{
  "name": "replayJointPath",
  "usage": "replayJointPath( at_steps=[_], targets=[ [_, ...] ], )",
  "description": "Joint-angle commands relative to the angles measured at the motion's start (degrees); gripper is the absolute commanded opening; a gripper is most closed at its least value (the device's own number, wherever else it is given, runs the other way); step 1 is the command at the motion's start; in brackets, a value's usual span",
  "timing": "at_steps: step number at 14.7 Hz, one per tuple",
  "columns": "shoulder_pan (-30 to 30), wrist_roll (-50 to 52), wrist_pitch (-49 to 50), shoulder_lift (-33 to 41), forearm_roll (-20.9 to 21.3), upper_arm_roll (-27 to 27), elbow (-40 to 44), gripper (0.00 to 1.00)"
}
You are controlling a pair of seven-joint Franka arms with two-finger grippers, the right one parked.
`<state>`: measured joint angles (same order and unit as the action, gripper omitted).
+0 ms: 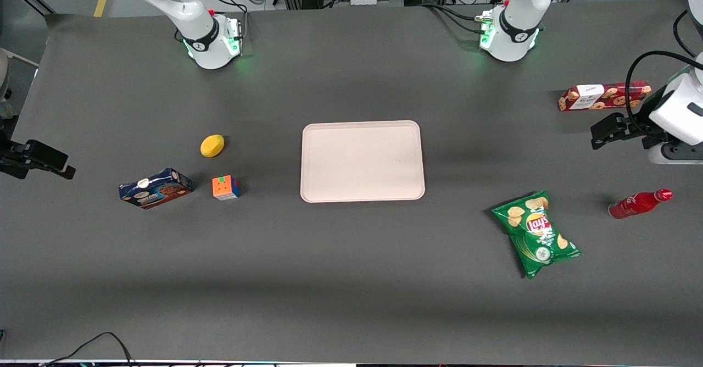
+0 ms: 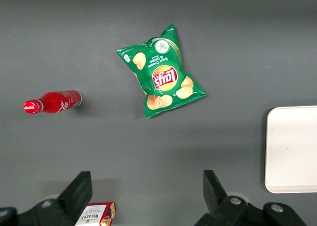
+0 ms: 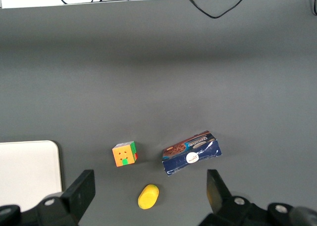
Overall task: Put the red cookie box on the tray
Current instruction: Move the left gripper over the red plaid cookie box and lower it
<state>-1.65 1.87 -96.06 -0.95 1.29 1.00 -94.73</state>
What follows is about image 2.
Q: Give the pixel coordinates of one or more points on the red Walkers cookie box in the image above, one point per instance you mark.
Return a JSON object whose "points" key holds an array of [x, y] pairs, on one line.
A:
{"points": [[99, 216]]}

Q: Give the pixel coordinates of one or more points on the beige plastic tray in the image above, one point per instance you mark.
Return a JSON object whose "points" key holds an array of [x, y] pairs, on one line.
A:
{"points": [[292, 149]]}

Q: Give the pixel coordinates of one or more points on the green Lay's chips bag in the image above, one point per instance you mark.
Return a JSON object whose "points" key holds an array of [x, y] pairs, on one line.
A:
{"points": [[163, 87]]}

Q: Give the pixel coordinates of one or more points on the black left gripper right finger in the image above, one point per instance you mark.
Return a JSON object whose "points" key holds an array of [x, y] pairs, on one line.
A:
{"points": [[223, 211]]}

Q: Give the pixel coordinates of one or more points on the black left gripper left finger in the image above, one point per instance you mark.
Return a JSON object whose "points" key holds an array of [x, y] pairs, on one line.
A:
{"points": [[62, 208]]}

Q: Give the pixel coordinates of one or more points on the red Coca-Cola bottle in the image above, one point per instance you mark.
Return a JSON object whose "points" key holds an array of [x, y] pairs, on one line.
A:
{"points": [[54, 102]]}

